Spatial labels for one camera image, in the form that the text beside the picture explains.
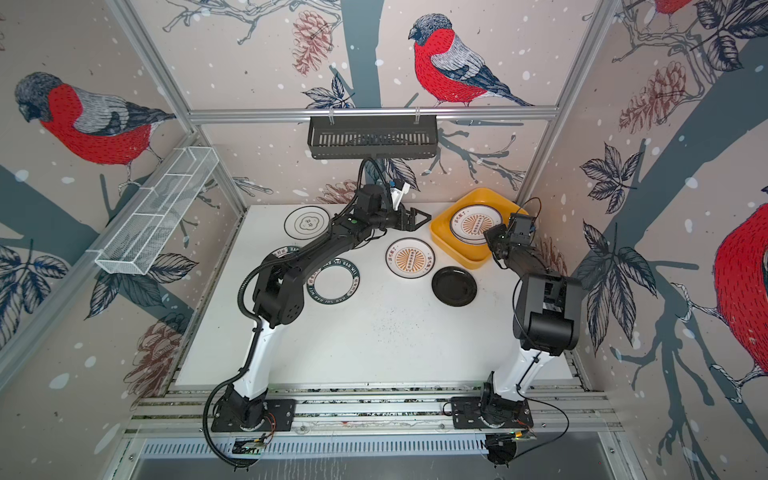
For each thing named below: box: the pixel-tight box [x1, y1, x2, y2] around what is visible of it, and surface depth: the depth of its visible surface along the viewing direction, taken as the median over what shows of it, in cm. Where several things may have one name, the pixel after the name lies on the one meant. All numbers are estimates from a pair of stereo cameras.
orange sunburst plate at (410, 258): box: [385, 237, 436, 280], surface depth 106 cm
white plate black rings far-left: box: [284, 205, 330, 240], surface depth 120 cm
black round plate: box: [431, 266, 478, 308], surface depth 100 cm
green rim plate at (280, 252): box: [255, 245, 301, 269], surface depth 109 cm
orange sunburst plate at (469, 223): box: [450, 204, 503, 245], surface depth 106 cm
